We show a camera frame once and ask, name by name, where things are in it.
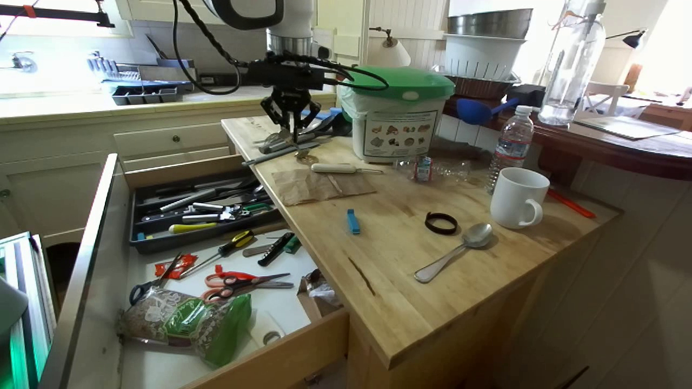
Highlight white paper sheet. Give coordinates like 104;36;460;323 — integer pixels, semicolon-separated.
572;111;676;143

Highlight orange handled scissors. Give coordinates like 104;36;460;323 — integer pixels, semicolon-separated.
199;266;295;307

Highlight blue rubber glove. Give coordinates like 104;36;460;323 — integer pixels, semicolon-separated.
451;95;523;125

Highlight red pen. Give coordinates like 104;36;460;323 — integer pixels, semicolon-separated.
547;187;598;221

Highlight small plastic water bottle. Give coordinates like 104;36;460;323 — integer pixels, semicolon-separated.
490;103;540;195

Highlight white ceramic mug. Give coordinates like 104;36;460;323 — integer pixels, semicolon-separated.
488;164;551;231

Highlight white handled knife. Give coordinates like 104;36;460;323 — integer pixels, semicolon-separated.
311;158;386;180

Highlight tall clear glass bottle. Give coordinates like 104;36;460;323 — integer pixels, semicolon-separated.
537;0;610;129

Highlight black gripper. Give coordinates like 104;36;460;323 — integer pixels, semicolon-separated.
258;64;327;145

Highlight grey metal rack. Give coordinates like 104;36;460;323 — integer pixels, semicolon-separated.
0;230;61;389

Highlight grey metal spatula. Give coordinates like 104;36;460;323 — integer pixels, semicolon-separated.
242;138;328;168

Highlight blue cloth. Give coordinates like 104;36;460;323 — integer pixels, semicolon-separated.
309;105;346;131

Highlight round dark wooden table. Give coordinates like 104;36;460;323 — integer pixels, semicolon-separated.
529;105;692;183

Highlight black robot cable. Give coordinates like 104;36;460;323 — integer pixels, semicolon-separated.
171;0;391;98

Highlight white round plastic gadget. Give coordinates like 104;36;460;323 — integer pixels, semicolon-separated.
245;308;290;350

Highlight grey flat stick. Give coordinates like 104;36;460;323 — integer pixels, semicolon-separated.
239;241;276;261

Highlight dark blue handled utensil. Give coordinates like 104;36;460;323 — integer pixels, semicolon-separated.
128;250;186;308

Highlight blue grey dish rack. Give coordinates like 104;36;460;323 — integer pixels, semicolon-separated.
84;50;199;87

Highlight white shade table lamp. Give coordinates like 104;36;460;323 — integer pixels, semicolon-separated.
365;25;415;72

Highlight black rubber ring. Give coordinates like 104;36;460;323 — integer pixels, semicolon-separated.
422;210;460;237

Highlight black ice cube tray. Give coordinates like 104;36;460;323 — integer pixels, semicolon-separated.
110;82;184;107

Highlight black cutlery tray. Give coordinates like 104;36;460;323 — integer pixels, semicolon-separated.
128;171;284;254

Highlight black desk lamp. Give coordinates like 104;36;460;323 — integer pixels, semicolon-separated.
602;29;648;51

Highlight open wooden kitchen drawer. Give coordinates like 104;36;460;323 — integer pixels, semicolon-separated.
41;149;353;389

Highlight yellow black screwdriver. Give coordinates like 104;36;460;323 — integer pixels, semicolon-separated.
182;226;258;277

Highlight white plastic crate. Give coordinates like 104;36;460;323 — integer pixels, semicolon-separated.
431;113;506;147

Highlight black kitchen tongs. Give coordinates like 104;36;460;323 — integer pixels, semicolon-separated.
255;105;342;156

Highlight white kitchen cabinet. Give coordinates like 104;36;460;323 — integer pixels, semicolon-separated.
0;89;342;245

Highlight metal can opener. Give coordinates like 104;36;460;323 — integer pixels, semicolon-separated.
180;201;245;225

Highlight white bin with green lid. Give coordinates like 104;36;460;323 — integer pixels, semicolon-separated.
334;64;457;164

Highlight small jar with blue label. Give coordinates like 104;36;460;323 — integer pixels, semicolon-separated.
412;153;434;183

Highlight small cardboard box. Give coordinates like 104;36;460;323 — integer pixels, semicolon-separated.
294;268;346;319

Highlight metal mixing bowl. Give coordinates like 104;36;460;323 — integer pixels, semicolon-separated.
445;6;535;42

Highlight black window bar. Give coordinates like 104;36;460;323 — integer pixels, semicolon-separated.
0;2;117;31

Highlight green clear snack bag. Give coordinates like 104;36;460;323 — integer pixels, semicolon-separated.
117;288;255;372

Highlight large metal spoon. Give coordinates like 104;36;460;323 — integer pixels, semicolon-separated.
412;221;500;286

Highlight yellow handled peeler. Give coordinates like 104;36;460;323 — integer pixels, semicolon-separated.
167;221;221;235

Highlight chrome faucet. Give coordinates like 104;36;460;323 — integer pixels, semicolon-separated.
8;50;39;75

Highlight wooden butcher block island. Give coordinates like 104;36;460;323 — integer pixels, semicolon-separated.
217;114;623;389

